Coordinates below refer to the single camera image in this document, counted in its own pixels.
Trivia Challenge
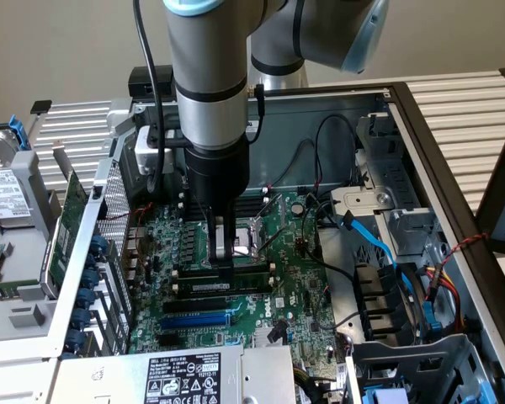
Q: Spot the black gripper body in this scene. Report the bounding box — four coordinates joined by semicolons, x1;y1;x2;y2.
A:
183;140;253;218

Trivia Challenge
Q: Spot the green RAM stick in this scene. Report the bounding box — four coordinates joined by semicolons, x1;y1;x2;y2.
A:
177;272;274;295
0;280;42;300

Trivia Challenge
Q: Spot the silver CPU socket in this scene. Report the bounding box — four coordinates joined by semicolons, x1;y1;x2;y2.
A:
233;221;264;268

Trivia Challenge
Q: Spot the thin metal locking lever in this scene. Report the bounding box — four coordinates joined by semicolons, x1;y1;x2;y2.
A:
258;228;296;256

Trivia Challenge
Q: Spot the green Dell motherboard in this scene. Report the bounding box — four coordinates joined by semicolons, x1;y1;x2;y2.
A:
128;191;342;380

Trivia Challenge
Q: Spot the long black expansion slot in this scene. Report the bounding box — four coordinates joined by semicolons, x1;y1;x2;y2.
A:
162;296;228;316

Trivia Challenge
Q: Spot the open black silver PC case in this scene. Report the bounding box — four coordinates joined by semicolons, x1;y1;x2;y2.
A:
45;82;505;404

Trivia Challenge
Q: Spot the long blue expansion slot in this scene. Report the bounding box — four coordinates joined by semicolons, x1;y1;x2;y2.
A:
159;312;231;332

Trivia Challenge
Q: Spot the silver rear port block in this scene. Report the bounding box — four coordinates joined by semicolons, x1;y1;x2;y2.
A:
123;226;147;282

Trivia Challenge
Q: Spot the silver chipset heat sink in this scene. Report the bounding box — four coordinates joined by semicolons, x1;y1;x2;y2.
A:
253;326;288;348

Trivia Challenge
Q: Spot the black plug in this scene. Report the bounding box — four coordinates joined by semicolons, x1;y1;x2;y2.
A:
268;318;288;344

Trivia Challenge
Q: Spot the black box with port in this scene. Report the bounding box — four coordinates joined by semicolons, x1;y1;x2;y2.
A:
127;65;176;98

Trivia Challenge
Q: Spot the green graphics card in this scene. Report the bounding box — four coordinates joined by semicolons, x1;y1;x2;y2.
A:
39;138;90;302

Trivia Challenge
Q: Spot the black fan shroud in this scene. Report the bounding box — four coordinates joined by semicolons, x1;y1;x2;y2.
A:
352;261;424;343

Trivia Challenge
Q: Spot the silver metal disk bay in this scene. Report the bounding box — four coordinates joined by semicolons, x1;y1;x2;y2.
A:
355;112;444;257

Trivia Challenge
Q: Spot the silver power supply unit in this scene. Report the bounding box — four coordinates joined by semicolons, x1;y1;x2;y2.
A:
45;341;298;404

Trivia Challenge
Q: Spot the grey parts rack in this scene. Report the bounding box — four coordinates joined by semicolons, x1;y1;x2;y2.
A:
0;146;64;343

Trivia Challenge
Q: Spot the silver hard disk white label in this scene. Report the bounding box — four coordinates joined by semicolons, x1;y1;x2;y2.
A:
0;125;33;229

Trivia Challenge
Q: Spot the blue plastic fan clip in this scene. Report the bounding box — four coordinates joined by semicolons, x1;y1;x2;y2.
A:
421;299;444;334

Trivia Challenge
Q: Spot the grey metal disk bay cage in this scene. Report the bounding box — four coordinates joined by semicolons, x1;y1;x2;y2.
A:
347;332;492;404

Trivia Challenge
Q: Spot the blue plastic tab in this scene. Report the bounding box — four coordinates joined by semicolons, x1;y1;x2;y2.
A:
478;380;496;404

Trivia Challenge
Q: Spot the metal socket cover frame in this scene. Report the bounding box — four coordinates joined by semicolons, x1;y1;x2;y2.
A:
253;192;288;253

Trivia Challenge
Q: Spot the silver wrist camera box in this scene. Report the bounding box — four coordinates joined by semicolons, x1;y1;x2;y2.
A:
134;125;174;176

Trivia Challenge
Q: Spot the thin black looped wire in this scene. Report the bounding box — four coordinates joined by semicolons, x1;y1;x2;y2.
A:
271;137;323;190
313;113;359;186

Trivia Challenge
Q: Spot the black wrist connector cable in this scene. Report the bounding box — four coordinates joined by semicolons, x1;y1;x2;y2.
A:
247;82;267;145

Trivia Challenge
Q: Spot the thin red wire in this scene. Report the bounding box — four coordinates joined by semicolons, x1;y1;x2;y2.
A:
98;201;157;224

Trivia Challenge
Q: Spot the black camera cable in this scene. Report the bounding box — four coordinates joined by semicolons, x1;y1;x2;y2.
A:
132;0;169;191

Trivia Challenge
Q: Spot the thick black wire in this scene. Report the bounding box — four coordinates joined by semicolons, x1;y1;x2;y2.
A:
300;191;357;281

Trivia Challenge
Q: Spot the silver drive latch bracket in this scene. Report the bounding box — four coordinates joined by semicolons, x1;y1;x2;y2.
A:
330;187;396;216

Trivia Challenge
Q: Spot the flat blue disk wire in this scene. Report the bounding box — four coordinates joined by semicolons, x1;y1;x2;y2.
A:
338;211;416;295

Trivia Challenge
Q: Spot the yellow black wire bundle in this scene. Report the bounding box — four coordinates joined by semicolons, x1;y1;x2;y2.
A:
293;364;325;404

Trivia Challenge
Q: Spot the blue disk carrier rail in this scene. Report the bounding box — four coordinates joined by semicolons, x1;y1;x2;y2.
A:
7;113;31;152

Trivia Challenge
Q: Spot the blue disk tray handle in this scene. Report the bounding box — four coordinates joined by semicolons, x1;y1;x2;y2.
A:
364;386;409;404

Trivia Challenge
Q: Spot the yellow red power wire bundle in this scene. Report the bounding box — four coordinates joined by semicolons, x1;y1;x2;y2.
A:
418;263;466;333

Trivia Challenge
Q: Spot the red black twisted wire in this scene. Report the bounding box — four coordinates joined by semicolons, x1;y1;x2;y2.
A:
439;231;490;270

